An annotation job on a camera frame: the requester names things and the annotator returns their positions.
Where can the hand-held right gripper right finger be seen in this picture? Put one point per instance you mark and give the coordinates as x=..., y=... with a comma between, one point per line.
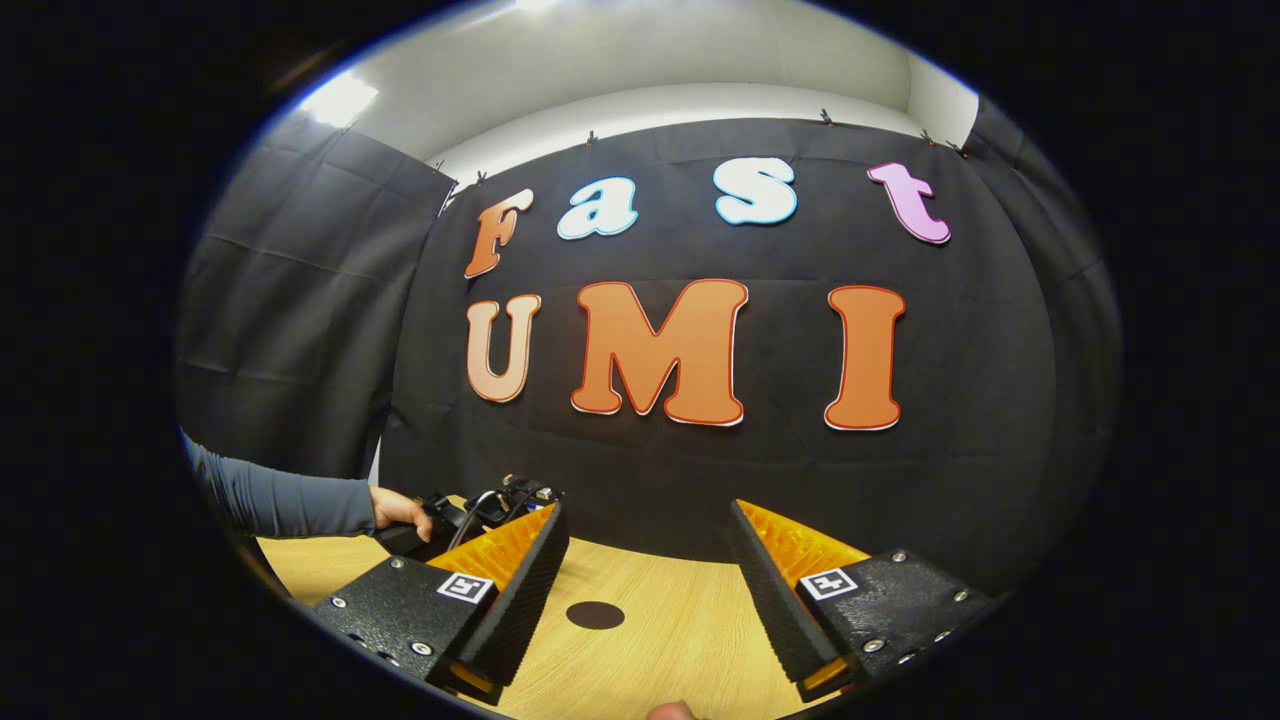
x=775, y=600

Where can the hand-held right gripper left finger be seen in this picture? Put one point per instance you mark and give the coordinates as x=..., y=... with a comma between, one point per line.
x=515, y=600

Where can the dark brown round coaster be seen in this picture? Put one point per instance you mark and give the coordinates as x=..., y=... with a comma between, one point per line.
x=595, y=615

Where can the wooden desktop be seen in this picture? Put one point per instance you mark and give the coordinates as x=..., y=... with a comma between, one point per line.
x=660, y=660

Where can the black backdrop cloth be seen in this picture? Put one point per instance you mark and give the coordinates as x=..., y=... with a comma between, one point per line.
x=700, y=480

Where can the ceiling light panel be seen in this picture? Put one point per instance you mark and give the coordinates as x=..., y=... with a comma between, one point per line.
x=340, y=98

